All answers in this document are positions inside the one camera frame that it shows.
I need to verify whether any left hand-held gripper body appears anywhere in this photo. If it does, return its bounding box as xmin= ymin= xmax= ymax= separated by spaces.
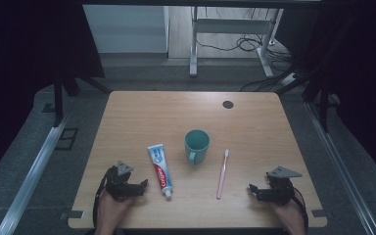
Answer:
xmin=104 ymin=160 xmax=135 ymax=202

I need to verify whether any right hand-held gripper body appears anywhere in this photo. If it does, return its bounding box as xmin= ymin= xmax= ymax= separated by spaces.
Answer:
xmin=265 ymin=165 xmax=304 ymax=207

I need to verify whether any pink toothbrush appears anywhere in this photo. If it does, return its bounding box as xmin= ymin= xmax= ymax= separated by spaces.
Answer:
xmin=215 ymin=148 xmax=231 ymax=201

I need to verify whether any teal cup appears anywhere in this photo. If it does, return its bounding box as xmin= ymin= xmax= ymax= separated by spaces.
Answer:
xmin=184 ymin=128 xmax=212 ymax=165

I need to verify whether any person's left hand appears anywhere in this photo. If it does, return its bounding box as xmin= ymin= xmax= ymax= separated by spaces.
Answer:
xmin=96 ymin=190 xmax=135 ymax=225

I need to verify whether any person's right hand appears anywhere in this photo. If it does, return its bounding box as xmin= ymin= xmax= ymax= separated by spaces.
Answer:
xmin=271 ymin=198 xmax=307 ymax=231

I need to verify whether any white toothpaste tube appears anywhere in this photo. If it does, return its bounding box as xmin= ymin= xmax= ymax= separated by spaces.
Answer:
xmin=147 ymin=143 xmax=174 ymax=199

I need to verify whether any dark floor socket plate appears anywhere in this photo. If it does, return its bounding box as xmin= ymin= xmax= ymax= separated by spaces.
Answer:
xmin=54 ymin=127 xmax=79 ymax=152

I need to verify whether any black metal stand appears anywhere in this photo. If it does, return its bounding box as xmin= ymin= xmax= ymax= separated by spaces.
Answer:
xmin=275 ymin=72 xmax=341 ymax=133
xmin=52 ymin=72 xmax=112 ymax=127

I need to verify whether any dark curtain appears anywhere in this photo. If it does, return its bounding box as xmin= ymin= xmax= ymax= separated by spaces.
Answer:
xmin=273 ymin=0 xmax=376 ymax=189
xmin=0 ymin=0 xmax=106 ymax=188

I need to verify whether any white panel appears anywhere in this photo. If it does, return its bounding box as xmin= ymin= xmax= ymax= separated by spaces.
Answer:
xmin=82 ymin=4 xmax=170 ymax=54

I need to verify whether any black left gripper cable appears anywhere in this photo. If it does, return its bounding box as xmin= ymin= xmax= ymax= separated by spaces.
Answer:
xmin=92 ymin=169 xmax=111 ymax=228

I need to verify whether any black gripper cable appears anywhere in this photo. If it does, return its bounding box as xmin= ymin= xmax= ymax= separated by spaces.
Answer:
xmin=92 ymin=169 xmax=111 ymax=228
xmin=292 ymin=186 xmax=309 ymax=233

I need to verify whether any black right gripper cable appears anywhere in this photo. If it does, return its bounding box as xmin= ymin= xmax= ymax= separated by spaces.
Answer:
xmin=292 ymin=186 xmax=309 ymax=233

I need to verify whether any aluminium rail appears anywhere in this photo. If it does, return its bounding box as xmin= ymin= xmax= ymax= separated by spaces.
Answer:
xmin=0 ymin=110 xmax=72 ymax=235
xmin=304 ymin=101 xmax=376 ymax=235

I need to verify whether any black floor cable bundle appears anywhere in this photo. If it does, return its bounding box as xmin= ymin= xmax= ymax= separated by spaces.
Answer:
xmin=195 ymin=33 xmax=297 ymax=93

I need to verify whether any white desk frame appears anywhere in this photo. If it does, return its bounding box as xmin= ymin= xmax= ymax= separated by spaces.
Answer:
xmin=189 ymin=6 xmax=285 ymax=78

